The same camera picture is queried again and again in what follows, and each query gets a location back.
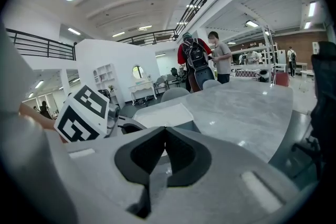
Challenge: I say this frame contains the oval mirror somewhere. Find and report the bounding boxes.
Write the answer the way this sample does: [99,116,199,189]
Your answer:
[131,65,145,80]

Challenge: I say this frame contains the grey marble table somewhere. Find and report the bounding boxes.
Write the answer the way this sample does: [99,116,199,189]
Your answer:
[132,78,294,165]

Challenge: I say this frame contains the white shelf cabinet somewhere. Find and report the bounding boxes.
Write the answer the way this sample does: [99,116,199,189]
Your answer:
[92,62,117,91]

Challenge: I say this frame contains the white box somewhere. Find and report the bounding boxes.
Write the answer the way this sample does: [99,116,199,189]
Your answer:
[132,102,203,135]

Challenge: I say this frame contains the pink chair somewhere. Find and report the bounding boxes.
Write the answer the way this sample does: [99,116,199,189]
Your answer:
[274,72,291,88]

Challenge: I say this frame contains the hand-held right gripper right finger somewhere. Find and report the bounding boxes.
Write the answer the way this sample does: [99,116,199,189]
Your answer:
[151,126,300,224]

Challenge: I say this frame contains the black frame chair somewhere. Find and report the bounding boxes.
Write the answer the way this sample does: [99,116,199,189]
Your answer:
[166,67,184,89]
[153,76,169,93]

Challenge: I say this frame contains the grey dining chair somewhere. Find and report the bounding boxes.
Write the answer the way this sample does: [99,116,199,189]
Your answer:
[202,79,223,90]
[160,87,192,103]

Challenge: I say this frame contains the black balcony railing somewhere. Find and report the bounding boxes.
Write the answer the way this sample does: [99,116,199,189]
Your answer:
[115,29,180,47]
[5,28,77,61]

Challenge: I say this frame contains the person's left forearm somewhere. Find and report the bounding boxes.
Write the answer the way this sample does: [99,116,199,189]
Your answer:
[18,103,65,144]

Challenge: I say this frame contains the white vanity desk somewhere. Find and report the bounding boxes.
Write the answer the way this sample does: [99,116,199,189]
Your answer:
[128,79,158,106]

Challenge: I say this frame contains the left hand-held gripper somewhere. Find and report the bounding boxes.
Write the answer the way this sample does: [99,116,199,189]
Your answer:
[54,84,148,143]

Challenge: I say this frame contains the black mesh office chair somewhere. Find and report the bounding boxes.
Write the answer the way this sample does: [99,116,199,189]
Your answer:
[290,40,336,184]

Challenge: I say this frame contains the white long table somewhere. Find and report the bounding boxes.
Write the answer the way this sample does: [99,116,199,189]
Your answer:
[230,64,274,79]

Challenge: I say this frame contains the white metal rack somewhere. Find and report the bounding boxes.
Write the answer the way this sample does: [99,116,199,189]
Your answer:
[230,24,279,85]

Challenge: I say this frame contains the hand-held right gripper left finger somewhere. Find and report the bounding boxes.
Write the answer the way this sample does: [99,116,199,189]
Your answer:
[65,126,167,224]

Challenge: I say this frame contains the black backpack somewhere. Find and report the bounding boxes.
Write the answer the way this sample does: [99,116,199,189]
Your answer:
[182,37,210,71]

